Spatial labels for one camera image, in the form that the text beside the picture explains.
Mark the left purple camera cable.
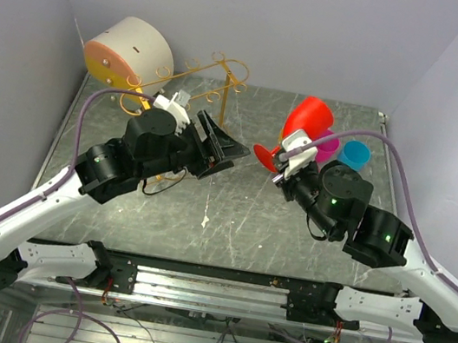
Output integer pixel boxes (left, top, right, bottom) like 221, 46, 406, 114
0, 69, 159, 339

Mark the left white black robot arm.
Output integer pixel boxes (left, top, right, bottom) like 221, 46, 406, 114
0, 103, 250, 290

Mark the gold wire wine glass rack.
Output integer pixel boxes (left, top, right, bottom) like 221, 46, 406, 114
107, 36, 259, 195

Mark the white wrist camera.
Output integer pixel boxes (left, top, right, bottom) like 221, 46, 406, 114
153, 89, 191, 134
273, 129, 317, 180

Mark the blue plastic wine glass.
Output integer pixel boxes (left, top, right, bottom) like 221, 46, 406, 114
337, 140, 371, 171

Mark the red plastic wine glass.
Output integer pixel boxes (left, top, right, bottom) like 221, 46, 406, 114
253, 96, 335, 173

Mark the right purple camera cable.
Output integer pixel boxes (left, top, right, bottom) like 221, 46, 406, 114
257, 116, 458, 312

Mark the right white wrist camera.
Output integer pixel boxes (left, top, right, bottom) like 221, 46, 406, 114
273, 129, 317, 180

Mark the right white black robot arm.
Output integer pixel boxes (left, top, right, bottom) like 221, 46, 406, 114
273, 161, 458, 343

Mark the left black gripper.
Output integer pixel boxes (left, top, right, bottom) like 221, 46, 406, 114
135, 99, 257, 196

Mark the purple camera cable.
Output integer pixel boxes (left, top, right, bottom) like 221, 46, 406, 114
257, 116, 458, 312
0, 69, 159, 339

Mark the beige cylindrical toy box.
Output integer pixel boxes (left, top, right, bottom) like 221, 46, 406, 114
83, 16, 174, 96

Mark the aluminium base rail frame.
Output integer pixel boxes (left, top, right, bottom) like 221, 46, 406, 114
0, 267, 417, 343

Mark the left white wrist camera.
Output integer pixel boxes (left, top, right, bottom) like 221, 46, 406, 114
153, 89, 191, 134

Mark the magenta plastic wine glass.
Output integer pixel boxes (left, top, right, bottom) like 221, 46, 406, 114
315, 138, 340, 164

